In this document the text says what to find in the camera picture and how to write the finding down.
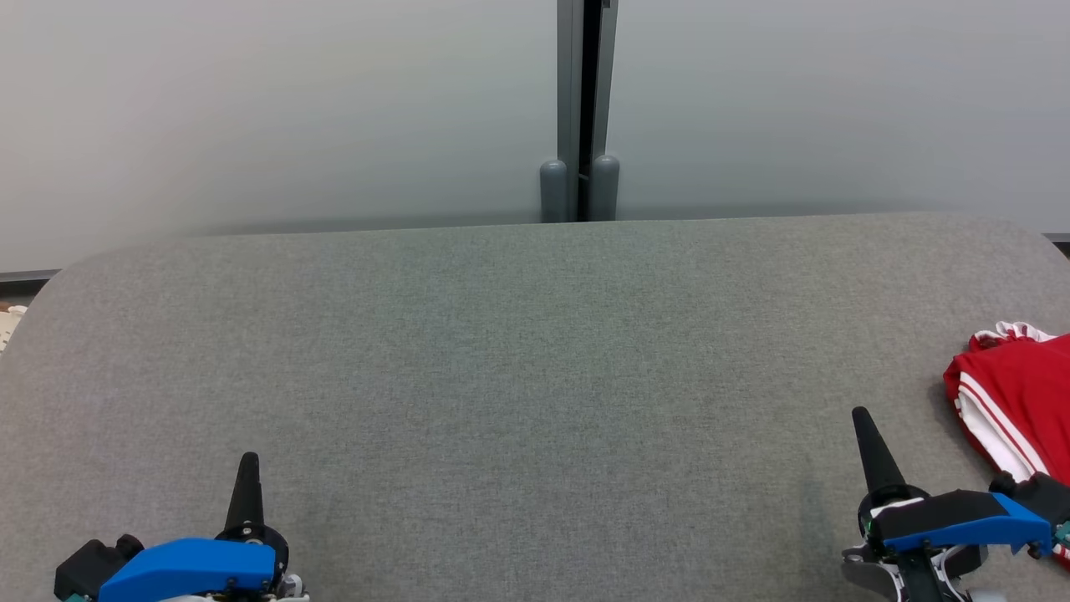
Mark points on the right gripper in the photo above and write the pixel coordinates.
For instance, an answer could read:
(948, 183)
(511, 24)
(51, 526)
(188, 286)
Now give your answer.
(919, 577)

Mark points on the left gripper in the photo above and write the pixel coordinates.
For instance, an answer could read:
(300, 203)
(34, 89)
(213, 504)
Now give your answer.
(272, 539)

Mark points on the red Bulls basketball jersey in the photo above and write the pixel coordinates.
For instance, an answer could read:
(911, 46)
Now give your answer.
(1020, 376)

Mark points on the white perforated laundry basket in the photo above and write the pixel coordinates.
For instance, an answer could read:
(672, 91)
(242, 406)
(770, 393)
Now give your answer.
(8, 330)

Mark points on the blue right wrist camera housing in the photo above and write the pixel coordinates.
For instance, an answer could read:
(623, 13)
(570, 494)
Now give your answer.
(961, 518)

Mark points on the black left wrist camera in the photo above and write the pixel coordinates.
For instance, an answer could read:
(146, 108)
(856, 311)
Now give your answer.
(88, 564)

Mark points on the grey partition post with cylinder feet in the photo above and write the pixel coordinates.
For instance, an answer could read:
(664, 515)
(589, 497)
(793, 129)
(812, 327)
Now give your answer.
(570, 84)

